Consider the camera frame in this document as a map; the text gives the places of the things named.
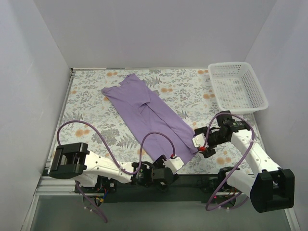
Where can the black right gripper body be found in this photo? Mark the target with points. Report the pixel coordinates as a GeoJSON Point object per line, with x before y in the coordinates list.
{"type": "Point", "coordinates": [205, 141]}

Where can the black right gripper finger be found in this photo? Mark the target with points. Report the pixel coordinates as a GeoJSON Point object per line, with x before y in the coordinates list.
{"type": "Point", "coordinates": [202, 130]}
{"type": "Point", "coordinates": [207, 152]}

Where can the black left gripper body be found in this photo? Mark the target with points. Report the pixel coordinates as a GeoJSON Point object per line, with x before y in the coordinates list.
{"type": "Point", "coordinates": [163, 173]}

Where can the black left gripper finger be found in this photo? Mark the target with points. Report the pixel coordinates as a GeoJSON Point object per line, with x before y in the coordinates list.
{"type": "Point", "coordinates": [163, 187]}
{"type": "Point", "coordinates": [159, 162]}

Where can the purple t shirt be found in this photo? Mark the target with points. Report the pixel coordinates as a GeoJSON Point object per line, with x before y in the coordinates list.
{"type": "Point", "coordinates": [151, 120]}

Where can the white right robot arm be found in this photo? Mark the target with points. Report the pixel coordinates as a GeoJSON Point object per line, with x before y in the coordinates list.
{"type": "Point", "coordinates": [268, 186]}

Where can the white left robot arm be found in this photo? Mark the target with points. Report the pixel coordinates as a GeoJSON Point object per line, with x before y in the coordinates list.
{"type": "Point", "coordinates": [96, 173]}

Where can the floral table mat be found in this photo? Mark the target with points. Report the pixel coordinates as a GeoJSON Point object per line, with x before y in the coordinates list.
{"type": "Point", "coordinates": [89, 116]}

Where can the white plastic basket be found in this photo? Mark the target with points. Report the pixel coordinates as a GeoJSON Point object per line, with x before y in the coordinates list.
{"type": "Point", "coordinates": [237, 88]}

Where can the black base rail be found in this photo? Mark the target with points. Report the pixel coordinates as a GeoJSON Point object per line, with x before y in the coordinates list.
{"type": "Point", "coordinates": [185, 188]}

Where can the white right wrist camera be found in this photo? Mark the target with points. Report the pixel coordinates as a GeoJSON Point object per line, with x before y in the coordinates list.
{"type": "Point", "coordinates": [198, 142]}

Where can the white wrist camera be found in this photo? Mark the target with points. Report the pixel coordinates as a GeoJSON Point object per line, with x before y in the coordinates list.
{"type": "Point", "coordinates": [175, 163]}
{"type": "Point", "coordinates": [198, 142]}

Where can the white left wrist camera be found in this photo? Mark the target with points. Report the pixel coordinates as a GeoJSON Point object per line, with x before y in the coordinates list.
{"type": "Point", "coordinates": [175, 163]}

